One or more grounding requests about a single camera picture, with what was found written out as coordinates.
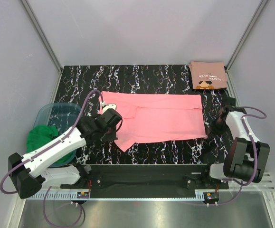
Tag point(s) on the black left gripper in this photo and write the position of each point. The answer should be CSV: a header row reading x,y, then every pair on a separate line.
x,y
112,137

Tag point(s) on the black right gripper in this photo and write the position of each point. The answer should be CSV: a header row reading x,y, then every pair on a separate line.
x,y
213,125

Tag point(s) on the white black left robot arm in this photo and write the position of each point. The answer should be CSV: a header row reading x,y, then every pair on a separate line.
x,y
31,172

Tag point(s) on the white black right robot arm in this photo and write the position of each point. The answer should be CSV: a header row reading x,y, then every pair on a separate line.
x,y
246,160

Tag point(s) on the teal plastic bin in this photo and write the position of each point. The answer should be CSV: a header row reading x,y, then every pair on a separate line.
x,y
61,115

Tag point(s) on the folded dusty pink printed t-shirt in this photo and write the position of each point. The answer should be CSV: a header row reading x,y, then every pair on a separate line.
x,y
208,75

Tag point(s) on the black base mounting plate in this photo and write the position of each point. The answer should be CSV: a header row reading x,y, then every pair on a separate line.
x,y
152,178

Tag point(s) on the green t-shirt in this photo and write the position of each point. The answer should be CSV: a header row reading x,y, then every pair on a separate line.
x,y
43,134

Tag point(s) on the white slotted cable duct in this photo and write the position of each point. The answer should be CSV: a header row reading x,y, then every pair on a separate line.
x,y
122,196

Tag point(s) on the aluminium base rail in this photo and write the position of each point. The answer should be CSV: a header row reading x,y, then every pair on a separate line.
x,y
264,185

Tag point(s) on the right aluminium frame post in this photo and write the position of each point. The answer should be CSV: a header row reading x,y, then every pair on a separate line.
x,y
258,12

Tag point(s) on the aluminium frame post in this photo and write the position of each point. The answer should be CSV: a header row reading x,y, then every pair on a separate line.
x,y
258,12
37,26

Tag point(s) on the left aluminium frame post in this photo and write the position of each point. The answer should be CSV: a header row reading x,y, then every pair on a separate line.
x,y
37,26

